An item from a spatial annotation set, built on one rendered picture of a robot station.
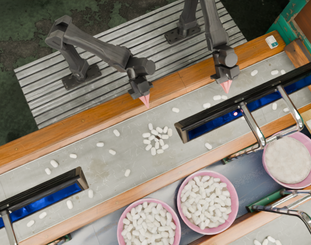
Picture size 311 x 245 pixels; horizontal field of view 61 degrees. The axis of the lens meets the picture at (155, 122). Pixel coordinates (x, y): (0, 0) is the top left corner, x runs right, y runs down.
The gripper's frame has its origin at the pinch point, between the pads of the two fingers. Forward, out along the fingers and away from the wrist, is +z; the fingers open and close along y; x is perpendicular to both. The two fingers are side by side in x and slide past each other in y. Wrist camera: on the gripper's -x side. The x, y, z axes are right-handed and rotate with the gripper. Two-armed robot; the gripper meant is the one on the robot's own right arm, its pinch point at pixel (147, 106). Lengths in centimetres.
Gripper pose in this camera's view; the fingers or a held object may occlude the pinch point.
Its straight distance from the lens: 115.5
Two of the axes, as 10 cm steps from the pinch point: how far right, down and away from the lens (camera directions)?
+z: 3.3, 8.3, 4.5
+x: -3.0, -3.6, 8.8
